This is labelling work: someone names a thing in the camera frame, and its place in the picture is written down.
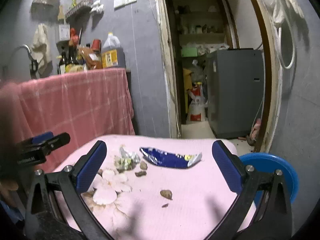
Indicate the dark wooden door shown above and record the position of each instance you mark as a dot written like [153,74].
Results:
[172,55]

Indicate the chrome faucet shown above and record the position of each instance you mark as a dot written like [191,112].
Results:
[23,47]

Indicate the grey washing machine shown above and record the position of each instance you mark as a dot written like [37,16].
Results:
[235,97]

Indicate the dark bottle yellow label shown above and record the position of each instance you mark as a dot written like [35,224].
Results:
[70,62]

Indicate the large cooking oil jug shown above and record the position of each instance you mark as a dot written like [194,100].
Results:
[112,57]

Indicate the red mesh bag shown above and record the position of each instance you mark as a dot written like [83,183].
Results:
[74,37]

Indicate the green box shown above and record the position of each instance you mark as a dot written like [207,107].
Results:
[189,52]

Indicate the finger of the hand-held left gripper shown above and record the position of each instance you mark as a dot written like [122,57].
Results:
[58,141]
[42,137]

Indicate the yellow bag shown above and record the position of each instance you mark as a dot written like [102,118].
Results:
[187,85]

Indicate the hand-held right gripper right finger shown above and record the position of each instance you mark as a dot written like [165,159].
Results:
[226,165]

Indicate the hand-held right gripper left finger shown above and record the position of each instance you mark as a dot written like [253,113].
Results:
[91,165]

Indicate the blue plastic bucket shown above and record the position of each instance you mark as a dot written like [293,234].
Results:
[265,161]

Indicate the wooden paddle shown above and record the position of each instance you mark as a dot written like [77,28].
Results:
[61,15]

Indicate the tan lumpy object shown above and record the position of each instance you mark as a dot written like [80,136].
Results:
[76,68]

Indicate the yellow capped sauce bottle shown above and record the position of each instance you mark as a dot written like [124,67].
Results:
[78,57]

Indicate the white sack red print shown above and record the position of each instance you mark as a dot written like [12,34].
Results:
[196,107]

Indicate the green seasoning packet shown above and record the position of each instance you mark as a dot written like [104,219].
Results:
[74,2]

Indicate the red cup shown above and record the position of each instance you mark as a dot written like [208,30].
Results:
[96,45]

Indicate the blue snack wrapper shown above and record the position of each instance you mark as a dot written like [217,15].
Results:
[165,158]

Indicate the white wall switch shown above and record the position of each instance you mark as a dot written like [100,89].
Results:
[119,2]

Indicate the silver wrapper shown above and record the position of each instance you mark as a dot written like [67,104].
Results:
[126,161]

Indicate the white wooden door frame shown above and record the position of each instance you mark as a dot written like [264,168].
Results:
[162,42]

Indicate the white crumpled rag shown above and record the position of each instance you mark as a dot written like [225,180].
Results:
[97,7]

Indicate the beige hanging towel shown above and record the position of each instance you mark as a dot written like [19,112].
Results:
[41,42]

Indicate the dark bottle white label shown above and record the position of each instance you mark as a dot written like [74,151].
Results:
[63,63]

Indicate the wooden shelf unit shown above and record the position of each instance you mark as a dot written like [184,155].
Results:
[200,37]

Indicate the cream rubber glove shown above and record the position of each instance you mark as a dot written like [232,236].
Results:
[295,2]
[278,15]

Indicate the row of small jars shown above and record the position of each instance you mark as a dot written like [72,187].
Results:
[200,29]

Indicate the pink towel covered table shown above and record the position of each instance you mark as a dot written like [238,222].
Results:
[195,205]

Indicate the metal wall rack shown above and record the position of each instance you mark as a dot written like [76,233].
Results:
[78,8]

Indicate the clear plastic bag pile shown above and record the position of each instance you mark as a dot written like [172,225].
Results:
[198,71]

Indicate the pink plaid cloth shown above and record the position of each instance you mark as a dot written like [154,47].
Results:
[75,105]

